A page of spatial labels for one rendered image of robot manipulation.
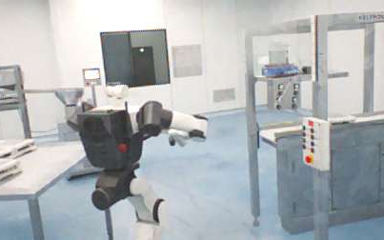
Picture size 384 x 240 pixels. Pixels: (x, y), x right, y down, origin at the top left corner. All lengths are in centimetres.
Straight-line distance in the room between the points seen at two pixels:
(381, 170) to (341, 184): 38
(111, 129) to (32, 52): 584
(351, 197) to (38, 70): 593
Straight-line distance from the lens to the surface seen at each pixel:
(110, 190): 187
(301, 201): 309
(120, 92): 189
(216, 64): 831
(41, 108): 755
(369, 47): 348
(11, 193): 212
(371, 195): 345
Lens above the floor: 151
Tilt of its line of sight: 10 degrees down
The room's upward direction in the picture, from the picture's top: 4 degrees counter-clockwise
